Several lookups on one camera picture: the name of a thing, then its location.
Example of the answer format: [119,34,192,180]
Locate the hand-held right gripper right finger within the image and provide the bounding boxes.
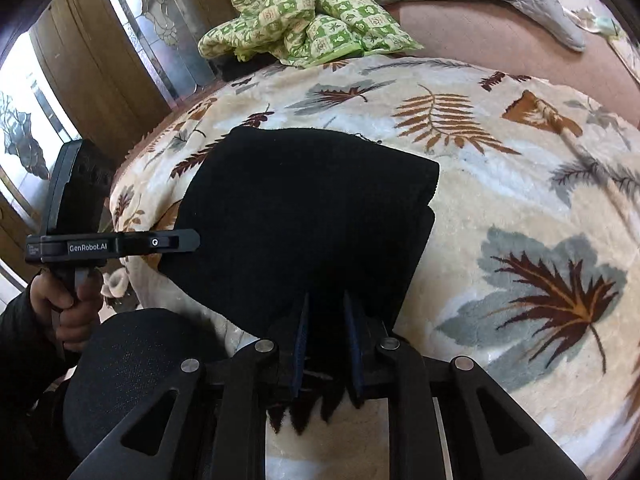
[344,291,576,480]

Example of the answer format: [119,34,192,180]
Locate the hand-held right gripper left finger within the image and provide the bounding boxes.
[67,292,311,480]

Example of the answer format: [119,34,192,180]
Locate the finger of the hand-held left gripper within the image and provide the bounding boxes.
[119,229,201,261]

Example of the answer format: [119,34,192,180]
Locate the black pants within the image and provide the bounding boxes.
[160,126,441,356]

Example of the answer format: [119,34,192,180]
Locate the person's left forearm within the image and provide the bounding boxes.
[0,285,71,480]

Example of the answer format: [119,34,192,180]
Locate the person's left hand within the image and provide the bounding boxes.
[30,269,106,346]

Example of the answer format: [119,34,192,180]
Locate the white fluffy slipper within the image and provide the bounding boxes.
[100,270,129,299]

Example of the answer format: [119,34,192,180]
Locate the wooden wardrobe with glass panels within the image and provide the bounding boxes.
[0,0,236,291]

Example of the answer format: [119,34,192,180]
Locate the leaf print fleece blanket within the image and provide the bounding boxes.
[107,55,640,480]

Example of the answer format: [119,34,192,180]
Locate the green checkered cloth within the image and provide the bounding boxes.
[198,0,423,68]

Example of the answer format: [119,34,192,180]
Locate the pink bed sheet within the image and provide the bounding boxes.
[382,0,640,128]

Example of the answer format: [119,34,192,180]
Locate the white floral print cloth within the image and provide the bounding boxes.
[607,20,640,73]

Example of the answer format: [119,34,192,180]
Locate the small mint green cloth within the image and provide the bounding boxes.
[590,14,621,38]

